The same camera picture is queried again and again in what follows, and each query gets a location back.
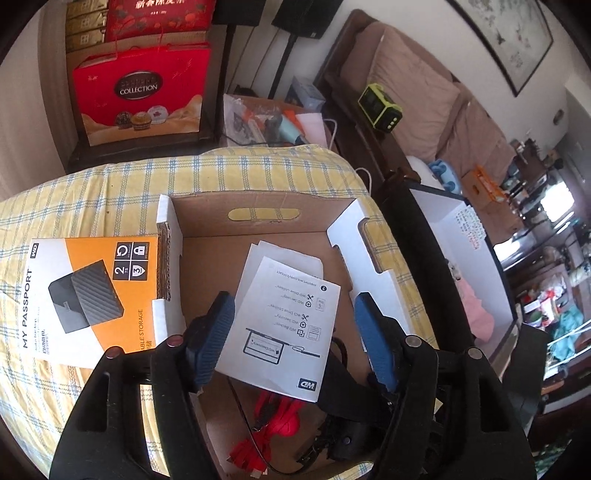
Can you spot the clear bag of tools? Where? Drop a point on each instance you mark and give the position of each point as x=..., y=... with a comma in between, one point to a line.
x=258, y=122

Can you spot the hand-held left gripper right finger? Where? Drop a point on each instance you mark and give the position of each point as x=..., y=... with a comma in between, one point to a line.
x=376, y=341

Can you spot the orange white hard drive box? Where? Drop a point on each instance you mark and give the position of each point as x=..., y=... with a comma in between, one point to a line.
x=92, y=251

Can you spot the framed painting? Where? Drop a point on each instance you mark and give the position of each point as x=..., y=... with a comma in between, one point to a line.
x=503, y=37

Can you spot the light blue plastic toy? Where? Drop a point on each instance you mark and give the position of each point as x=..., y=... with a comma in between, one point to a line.
x=444, y=175

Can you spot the black white storage box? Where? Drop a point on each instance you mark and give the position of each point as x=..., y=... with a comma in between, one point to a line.
x=466, y=240

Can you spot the white instruction booklet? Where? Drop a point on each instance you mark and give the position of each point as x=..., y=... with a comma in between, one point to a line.
x=277, y=323

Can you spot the red gift box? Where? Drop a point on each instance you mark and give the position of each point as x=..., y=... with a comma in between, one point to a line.
x=157, y=21

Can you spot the cluttered shelf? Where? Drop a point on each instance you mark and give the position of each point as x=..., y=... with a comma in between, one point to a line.
x=554, y=286

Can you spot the red gift bag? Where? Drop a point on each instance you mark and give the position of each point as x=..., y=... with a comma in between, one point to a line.
x=138, y=92

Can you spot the blue white carton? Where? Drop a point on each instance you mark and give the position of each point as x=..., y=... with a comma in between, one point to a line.
x=307, y=94

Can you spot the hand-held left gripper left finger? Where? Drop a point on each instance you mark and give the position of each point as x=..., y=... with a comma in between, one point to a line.
x=207, y=350

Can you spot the green yellow device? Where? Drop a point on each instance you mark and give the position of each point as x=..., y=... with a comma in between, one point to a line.
x=381, y=108

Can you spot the white cardboard tray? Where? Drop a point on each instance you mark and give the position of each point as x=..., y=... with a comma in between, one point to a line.
x=207, y=263

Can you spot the orange carton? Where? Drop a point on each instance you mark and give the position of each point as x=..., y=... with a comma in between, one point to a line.
x=485, y=187

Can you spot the brown sofa cushion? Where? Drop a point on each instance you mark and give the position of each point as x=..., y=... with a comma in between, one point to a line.
x=475, y=143
x=415, y=92

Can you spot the dark wooden sofa frame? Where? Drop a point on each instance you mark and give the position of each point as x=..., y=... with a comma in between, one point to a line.
x=344, y=55

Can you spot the black speaker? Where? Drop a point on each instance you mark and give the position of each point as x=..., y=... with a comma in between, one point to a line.
x=242, y=11
x=302, y=17

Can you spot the black speaker stand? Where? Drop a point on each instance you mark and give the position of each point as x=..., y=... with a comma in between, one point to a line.
x=223, y=78
x=284, y=64

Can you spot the white paper bag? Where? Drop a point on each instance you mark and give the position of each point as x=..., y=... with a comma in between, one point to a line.
x=314, y=131

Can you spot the pink cloth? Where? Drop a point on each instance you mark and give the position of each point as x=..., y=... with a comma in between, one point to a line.
x=475, y=309

